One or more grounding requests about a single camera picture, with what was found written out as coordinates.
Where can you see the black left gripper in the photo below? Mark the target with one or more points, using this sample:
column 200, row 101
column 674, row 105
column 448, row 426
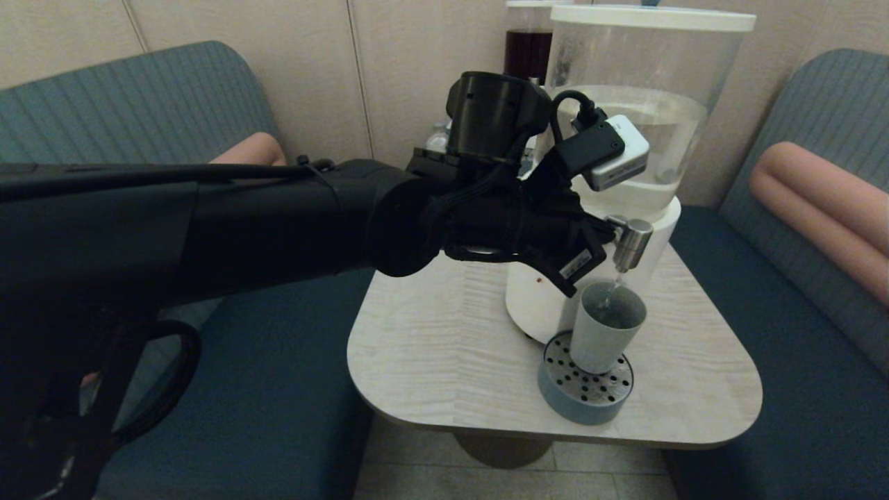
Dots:
column 528, row 222

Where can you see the metal water dispenser tap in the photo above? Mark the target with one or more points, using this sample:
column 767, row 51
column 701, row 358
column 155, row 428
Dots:
column 632, row 243

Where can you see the grey-blue plastic cup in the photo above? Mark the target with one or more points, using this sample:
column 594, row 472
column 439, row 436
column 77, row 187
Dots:
column 604, row 333

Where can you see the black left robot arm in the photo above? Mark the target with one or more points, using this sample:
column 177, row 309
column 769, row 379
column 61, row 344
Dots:
column 208, row 222

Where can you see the clear water dispenser white base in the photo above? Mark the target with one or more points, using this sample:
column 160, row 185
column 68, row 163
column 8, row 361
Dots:
column 660, row 83

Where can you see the large round perforated drip tray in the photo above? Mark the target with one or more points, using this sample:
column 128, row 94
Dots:
column 583, row 399

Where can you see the small clear plastic bottle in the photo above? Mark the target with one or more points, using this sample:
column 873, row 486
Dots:
column 437, row 137

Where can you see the dark drink dispenser white base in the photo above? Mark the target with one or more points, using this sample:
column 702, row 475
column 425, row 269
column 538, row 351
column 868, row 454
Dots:
column 528, row 48

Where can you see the pink bolster cushion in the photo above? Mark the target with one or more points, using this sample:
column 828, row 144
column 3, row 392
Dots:
column 253, row 149
column 819, row 201

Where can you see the blue ribbed bench sofa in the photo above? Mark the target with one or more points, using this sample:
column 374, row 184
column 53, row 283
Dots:
column 799, row 347
column 278, row 361

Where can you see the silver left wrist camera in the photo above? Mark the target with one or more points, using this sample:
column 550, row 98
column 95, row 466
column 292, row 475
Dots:
column 618, row 156

